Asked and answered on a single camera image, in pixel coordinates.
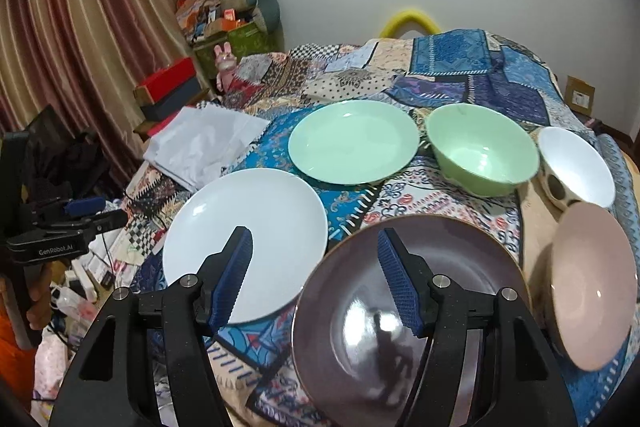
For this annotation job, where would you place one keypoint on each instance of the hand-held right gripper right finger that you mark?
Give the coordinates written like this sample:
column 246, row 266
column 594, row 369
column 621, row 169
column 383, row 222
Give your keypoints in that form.
column 400, row 277

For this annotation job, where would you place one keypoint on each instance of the pink plate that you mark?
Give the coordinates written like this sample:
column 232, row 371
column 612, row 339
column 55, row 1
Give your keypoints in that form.
column 595, row 277

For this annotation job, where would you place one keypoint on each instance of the person's left hand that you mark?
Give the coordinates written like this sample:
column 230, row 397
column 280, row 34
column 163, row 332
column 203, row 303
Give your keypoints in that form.
column 40, row 307

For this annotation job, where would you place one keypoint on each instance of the red flat box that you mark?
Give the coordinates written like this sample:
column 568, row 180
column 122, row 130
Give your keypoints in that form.
column 160, row 126

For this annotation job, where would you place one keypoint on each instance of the small cardboard box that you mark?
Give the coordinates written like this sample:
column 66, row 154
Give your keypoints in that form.
column 580, row 97

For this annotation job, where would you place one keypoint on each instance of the pile of small boxes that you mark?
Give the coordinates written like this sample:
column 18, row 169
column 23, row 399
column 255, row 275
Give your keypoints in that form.
column 205, row 7

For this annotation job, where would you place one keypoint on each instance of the green box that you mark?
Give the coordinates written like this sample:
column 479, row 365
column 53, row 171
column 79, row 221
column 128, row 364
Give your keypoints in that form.
column 240, row 44

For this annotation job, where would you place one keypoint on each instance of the black bag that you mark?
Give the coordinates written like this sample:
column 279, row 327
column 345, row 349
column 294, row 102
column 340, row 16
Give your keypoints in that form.
column 75, row 162

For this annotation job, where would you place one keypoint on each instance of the white spotted bowl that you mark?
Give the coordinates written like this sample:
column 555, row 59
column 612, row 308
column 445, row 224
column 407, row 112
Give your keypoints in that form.
column 575, row 162

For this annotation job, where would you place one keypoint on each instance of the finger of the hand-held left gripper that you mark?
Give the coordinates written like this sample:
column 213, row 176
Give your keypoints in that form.
column 82, row 206
column 110, row 221

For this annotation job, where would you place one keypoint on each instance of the pink bunny toy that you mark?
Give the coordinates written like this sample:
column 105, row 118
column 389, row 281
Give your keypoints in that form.
column 226, row 64

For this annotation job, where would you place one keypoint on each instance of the light green plate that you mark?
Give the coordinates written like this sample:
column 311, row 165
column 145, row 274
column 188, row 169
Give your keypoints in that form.
column 350, row 142

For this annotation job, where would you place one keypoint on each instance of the white plate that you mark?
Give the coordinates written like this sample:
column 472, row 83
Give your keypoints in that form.
column 260, row 212

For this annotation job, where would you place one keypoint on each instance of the person's left forearm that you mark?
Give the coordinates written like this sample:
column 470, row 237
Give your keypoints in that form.
column 15, row 357

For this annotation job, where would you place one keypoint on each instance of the dark grey box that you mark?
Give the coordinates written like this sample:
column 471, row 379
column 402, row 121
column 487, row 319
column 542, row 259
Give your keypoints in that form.
column 175, row 102

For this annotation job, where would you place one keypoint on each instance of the dark brown plate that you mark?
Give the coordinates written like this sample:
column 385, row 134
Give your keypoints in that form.
column 350, row 307

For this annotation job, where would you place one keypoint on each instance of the light green bowl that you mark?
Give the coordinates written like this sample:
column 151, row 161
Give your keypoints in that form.
column 480, row 157

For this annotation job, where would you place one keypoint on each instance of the white plastic sheet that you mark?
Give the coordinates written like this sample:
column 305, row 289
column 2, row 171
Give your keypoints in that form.
column 200, row 142

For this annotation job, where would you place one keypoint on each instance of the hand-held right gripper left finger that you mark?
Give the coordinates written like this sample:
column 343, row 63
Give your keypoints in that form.
column 232, row 277

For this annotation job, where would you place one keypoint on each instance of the patchwork blanket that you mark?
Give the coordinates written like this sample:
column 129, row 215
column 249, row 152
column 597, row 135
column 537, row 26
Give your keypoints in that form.
column 450, row 82

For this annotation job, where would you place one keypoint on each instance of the grey-green cushion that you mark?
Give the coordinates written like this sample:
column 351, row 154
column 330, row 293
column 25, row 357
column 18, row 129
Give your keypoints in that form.
column 270, row 2

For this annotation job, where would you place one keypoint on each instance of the yellow foam tube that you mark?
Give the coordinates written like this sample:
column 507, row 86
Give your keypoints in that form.
column 407, row 14

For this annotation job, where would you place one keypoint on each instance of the striped pink curtain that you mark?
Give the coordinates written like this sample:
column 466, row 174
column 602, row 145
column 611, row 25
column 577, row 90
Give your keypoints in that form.
column 75, row 7

